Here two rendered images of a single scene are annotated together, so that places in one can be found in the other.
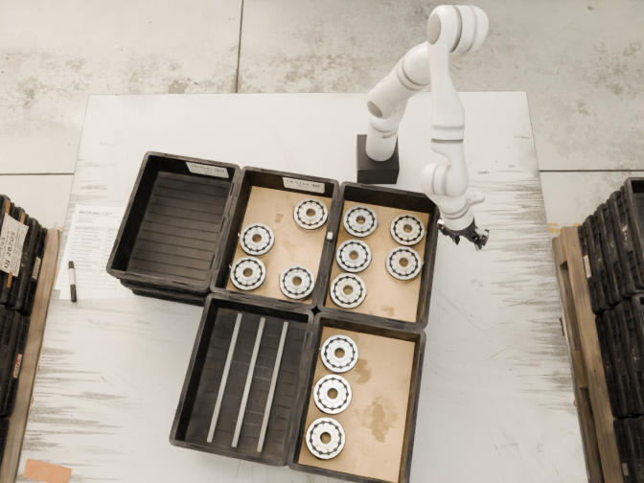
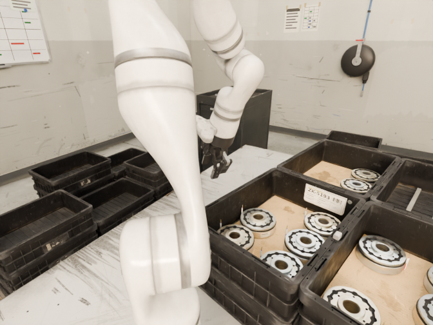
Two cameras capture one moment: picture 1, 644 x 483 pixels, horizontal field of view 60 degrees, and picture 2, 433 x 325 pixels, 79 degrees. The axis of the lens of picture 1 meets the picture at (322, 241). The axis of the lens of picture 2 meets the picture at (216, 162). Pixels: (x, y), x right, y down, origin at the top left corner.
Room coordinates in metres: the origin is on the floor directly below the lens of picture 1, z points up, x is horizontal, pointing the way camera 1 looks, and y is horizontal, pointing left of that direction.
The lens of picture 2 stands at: (1.12, -0.01, 1.33)
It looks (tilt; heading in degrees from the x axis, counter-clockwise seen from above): 25 degrees down; 211
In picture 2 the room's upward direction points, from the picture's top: straight up
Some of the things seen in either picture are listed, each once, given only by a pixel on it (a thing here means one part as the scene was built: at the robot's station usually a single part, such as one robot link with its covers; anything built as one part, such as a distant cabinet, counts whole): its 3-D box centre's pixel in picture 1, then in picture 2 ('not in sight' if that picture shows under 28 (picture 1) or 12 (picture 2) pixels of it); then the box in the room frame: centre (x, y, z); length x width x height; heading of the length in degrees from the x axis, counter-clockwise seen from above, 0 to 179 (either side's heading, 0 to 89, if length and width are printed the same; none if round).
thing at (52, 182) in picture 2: not in sight; (78, 193); (0.27, -1.62, 0.37); 0.40 x 0.30 x 0.45; 177
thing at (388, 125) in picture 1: (386, 104); (163, 276); (0.94, -0.21, 1.05); 0.09 x 0.09 x 0.17; 44
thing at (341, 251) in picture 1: (354, 255); (305, 242); (0.55, -0.09, 0.86); 0.10 x 0.10 x 0.01
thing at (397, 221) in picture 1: (407, 229); (234, 236); (0.63, -0.26, 0.86); 0.10 x 0.10 x 0.01
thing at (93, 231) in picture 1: (97, 249); not in sight; (0.67, 0.73, 0.70); 0.33 x 0.23 x 0.01; 177
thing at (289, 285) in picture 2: (381, 252); (281, 211); (0.54, -0.17, 0.92); 0.40 x 0.30 x 0.02; 167
